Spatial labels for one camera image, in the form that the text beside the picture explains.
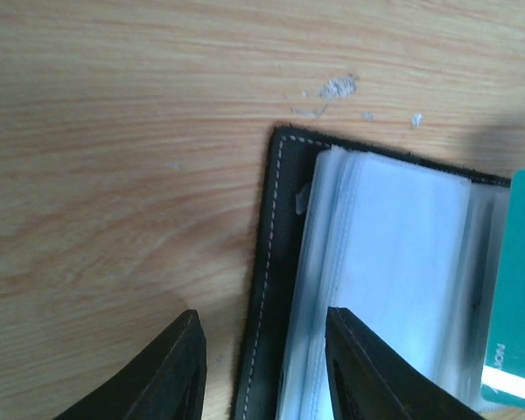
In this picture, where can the teal credit card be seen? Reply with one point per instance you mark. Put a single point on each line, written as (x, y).
(503, 372)

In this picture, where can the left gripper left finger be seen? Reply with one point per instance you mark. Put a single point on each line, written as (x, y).
(166, 380)

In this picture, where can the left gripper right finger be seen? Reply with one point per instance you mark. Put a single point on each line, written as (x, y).
(369, 380)

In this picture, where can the black leather card holder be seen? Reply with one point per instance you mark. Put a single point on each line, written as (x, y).
(409, 245)

